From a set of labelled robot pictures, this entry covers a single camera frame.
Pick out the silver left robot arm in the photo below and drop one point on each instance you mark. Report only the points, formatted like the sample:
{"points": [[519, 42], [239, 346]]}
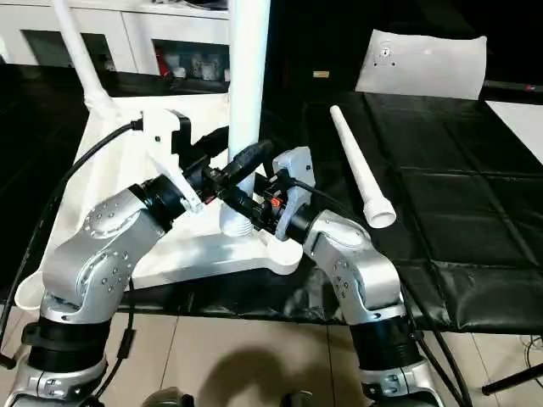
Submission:
{"points": [[93, 254]]}

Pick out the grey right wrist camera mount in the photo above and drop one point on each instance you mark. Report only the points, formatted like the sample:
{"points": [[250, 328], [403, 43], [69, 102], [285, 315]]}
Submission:
{"points": [[297, 165]]}

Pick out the white plastic table leg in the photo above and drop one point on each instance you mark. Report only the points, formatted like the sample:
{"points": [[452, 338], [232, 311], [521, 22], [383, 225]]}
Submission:
{"points": [[80, 55], [248, 85], [358, 161]]}

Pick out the black robot foot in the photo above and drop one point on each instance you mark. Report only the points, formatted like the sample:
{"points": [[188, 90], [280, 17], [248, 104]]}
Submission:
{"points": [[297, 400]]}

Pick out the dark robot foot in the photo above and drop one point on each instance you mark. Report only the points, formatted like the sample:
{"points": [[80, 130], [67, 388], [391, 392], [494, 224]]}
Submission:
{"points": [[169, 398]]}

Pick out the white flat board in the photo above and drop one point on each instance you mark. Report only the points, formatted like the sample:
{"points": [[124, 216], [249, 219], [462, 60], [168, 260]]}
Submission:
{"points": [[519, 127]]}

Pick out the white cabinet with glass doors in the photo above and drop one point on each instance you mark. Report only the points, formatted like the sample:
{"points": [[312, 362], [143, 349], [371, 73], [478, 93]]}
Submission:
{"points": [[127, 34]]}

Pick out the black table mat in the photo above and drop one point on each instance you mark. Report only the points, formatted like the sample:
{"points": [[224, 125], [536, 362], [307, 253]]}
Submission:
{"points": [[466, 191]]}

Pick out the black metal stand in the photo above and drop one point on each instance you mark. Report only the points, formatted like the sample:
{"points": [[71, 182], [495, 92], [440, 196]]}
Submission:
{"points": [[513, 380]]}

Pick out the black cabinet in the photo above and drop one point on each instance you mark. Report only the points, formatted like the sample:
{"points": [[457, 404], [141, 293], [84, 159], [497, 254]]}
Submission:
{"points": [[314, 38]]}

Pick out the white plastic table top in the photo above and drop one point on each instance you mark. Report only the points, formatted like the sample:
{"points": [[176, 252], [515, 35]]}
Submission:
{"points": [[199, 250]]}

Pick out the white plastic seat panel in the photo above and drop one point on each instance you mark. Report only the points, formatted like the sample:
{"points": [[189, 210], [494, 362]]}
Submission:
{"points": [[424, 63]]}

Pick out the small gold label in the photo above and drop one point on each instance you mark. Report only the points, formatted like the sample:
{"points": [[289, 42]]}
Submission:
{"points": [[321, 74]]}

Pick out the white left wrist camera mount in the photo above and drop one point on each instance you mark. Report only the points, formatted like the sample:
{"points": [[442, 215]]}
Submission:
{"points": [[163, 135]]}

